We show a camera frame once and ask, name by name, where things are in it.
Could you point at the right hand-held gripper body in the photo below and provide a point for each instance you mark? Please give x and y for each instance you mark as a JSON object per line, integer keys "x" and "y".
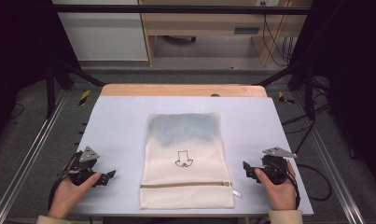
{"x": 274, "y": 168}

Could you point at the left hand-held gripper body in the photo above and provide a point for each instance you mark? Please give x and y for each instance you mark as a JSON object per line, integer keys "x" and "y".
{"x": 83, "y": 174}

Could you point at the cream mesh zipper laundry bag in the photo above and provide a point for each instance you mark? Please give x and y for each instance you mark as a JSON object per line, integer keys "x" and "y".
{"x": 182, "y": 140}

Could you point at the person's right hand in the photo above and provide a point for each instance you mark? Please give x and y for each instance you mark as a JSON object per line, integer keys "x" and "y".
{"x": 282, "y": 196}

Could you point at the person's left hand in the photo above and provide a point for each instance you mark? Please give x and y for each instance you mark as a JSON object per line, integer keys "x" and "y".
{"x": 66, "y": 199}

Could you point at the white table mat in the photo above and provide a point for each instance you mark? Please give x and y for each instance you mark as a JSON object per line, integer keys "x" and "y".
{"x": 120, "y": 124}

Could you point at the black metal stand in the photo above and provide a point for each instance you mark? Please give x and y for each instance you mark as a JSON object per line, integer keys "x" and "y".
{"x": 50, "y": 93}
{"x": 309, "y": 93}

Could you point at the wooden table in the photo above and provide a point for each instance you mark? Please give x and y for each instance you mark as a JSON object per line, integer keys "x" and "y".
{"x": 176, "y": 90}

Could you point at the black curtain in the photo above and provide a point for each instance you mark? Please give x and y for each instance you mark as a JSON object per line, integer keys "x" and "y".
{"x": 353, "y": 62}
{"x": 17, "y": 46}

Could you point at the white cabinet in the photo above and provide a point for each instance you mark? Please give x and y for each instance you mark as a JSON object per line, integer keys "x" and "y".
{"x": 104, "y": 37}

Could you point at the light wooden desk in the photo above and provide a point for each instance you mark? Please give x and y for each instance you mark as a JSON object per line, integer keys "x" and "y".
{"x": 204, "y": 21}

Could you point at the aluminium floor rail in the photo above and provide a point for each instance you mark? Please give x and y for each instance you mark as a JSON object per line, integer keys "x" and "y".
{"x": 30, "y": 149}
{"x": 331, "y": 161}

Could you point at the black horizontal frame bar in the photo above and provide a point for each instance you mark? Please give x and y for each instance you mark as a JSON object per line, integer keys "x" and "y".
{"x": 176, "y": 9}

